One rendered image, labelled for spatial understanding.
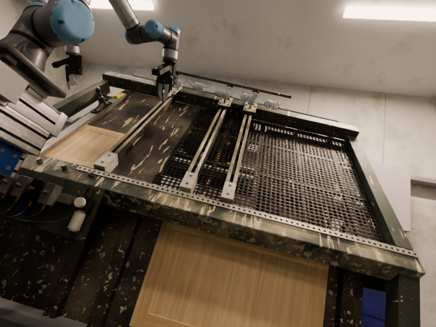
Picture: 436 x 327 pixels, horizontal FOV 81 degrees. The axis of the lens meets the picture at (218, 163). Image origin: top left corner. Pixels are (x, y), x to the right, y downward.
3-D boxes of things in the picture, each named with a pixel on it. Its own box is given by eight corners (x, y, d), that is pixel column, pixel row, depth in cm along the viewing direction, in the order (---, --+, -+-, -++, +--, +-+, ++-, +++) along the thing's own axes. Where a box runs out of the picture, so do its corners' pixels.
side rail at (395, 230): (383, 259, 124) (396, 245, 118) (340, 146, 213) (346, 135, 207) (400, 263, 124) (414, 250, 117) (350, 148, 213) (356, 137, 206)
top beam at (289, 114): (102, 84, 226) (101, 73, 220) (109, 81, 234) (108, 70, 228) (354, 142, 209) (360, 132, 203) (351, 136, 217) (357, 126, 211)
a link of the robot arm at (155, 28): (137, 37, 118) (153, 46, 127) (156, 34, 113) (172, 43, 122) (138, 19, 117) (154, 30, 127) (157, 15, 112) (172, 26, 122)
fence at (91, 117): (30, 158, 135) (28, 152, 133) (121, 96, 212) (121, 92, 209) (39, 161, 135) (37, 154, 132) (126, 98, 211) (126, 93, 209)
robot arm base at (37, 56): (11, 51, 72) (28, 26, 75) (-28, 47, 76) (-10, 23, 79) (51, 86, 86) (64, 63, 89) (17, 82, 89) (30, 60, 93)
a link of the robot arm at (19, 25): (37, 60, 92) (54, 32, 96) (60, 56, 86) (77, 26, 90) (0, 32, 82) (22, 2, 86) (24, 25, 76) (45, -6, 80)
